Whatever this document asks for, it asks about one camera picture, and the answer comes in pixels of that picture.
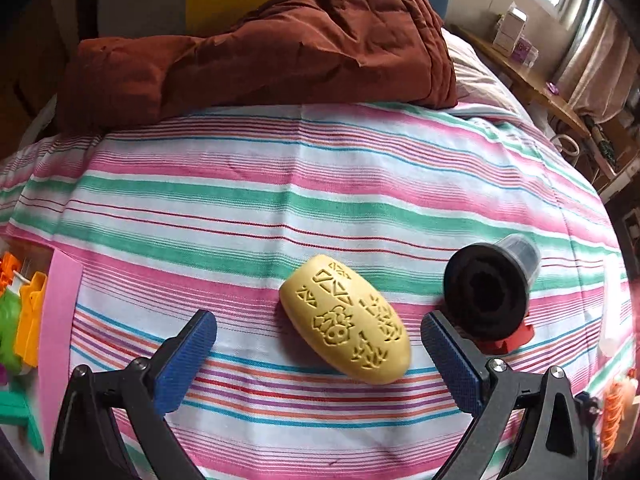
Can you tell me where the red plastic clip piece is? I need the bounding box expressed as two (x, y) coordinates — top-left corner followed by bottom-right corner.
(475, 322), (535, 356)

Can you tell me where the orange plastic scoop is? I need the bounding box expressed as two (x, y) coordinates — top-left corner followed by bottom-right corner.
(13, 272), (48, 368)

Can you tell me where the black capped clear jar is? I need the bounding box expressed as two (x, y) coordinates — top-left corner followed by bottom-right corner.
(444, 234), (541, 341)

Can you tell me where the yellow embossed oval soap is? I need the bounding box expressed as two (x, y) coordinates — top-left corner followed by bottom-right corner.
(279, 255), (411, 385)

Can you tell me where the orange plastic rack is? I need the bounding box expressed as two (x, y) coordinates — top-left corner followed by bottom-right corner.
(600, 368), (639, 460)

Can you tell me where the pink storage box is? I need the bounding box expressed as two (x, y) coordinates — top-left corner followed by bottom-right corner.
(1, 236), (82, 453)

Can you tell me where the orange red small toy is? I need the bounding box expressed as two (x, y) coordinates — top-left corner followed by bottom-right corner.
(0, 252), (22, 294)

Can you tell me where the striped bed cover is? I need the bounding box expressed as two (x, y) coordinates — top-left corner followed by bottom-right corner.
(1, 104), (636, 479)

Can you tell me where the wooden side table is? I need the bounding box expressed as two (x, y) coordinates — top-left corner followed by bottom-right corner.
(450, 25), (591, 139)

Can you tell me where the beige curtain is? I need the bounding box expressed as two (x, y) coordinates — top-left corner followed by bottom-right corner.
(555, 0), (639, 124)

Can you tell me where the striped pillow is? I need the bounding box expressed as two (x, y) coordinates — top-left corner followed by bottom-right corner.
(442, 28), (530, 120)

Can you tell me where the purple small box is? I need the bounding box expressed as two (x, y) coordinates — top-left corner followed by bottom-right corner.
(511, 36), (533, 64)

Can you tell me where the white carton box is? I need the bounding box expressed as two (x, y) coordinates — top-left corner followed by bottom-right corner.
(492, 2), (527, 56)

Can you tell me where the rust brown quilted blanket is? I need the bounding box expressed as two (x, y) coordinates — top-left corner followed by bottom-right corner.
(56, 0), (458, 134)

